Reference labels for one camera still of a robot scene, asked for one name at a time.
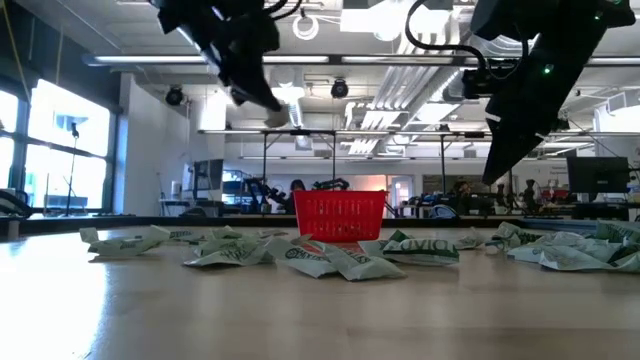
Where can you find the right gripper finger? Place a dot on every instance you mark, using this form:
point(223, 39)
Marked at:
point(507, 145)

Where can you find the large black computer monitor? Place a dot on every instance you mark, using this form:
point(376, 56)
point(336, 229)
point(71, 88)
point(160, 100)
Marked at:
point(597, 175)

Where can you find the black round ceiling camera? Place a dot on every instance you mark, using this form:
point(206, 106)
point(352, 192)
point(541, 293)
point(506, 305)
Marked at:
point(339, 89)
point(174, 96)

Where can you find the white green packet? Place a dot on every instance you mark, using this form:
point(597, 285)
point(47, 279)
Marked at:
point(360, 267)
point(90, 235)
point(230, 254)
point(372, 247)
point(512, 235)
point(627, 260)
point(425, 252)
point(272, 233)
point(300, 257)
point(469, 242)
point(230, 233)
point(560, 252)
point(185, 235)
point(620, 231)
point(127, 245)

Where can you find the black background robot arm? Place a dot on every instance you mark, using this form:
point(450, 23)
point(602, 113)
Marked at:
point(262, 192)
point(332, 184)

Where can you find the blue white bag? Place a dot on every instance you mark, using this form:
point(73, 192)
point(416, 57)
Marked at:
point(442, 211)

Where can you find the long ceiling light strip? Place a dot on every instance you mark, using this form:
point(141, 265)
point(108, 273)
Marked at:
point(150, 59)
point(390, 59)

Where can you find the black metal rig frame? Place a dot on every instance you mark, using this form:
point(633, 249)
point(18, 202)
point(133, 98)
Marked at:
point(443, 165)
point(300, 132)

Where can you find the white ceiling air duct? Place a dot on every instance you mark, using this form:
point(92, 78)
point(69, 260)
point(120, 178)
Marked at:
point(295, 100)

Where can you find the thin black tripod stand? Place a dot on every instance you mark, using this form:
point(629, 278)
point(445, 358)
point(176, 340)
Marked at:
point(73, 165)

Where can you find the person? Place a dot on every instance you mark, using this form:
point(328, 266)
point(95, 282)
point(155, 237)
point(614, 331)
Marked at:
point(295, 195)
point(461, 189)

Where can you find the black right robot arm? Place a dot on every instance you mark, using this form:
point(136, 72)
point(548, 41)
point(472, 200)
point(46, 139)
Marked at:
point(550, 15)

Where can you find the red plastic basket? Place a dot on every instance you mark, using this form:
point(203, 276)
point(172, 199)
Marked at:
point(340, 215)

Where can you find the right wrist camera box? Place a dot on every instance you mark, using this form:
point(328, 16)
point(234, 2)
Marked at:
point(487, 80)

